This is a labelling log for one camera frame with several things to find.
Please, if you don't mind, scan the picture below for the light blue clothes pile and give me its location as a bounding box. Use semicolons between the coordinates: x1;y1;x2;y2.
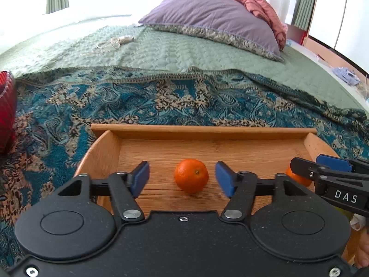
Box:
332;67;361;85

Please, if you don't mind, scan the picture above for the small orange tangerine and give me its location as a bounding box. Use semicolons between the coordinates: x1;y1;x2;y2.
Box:
174;159;209;194
285;166;313;187

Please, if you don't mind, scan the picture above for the purple pillow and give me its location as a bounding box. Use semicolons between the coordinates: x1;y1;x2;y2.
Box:
138;0;285;63

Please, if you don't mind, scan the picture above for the blue paisley blanket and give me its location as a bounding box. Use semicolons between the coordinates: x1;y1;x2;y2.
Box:
0;66;369;269

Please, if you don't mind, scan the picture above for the dark red headboard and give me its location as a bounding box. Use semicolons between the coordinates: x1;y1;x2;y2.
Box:
287;24;307;46

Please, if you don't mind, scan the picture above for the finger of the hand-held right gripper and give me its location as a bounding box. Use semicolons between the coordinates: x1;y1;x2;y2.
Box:
290;157;352;181
315;155;369;174

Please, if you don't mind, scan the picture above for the pink quilted blanket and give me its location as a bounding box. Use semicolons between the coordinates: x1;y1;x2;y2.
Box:
186;0;288;49

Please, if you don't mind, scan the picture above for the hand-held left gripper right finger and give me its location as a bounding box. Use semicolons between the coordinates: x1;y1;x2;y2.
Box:
215;160;315;223

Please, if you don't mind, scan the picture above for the green quilted bedspread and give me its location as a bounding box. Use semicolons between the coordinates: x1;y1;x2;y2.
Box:
0;24;358;113

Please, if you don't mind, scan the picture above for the person's right forearm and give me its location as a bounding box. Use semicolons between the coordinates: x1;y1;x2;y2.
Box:
354;232;369;269

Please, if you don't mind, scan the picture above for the wooden serving tray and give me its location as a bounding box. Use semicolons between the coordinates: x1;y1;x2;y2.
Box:
73;123;362;266

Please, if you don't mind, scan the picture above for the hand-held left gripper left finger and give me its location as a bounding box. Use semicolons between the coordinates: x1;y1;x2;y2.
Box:
54;161;150;223

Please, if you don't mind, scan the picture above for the white wardrobe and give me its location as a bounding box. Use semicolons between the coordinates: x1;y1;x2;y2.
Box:
308;0;369;72

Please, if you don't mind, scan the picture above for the person's right hand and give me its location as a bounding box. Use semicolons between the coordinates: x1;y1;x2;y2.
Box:
350;214;369;232

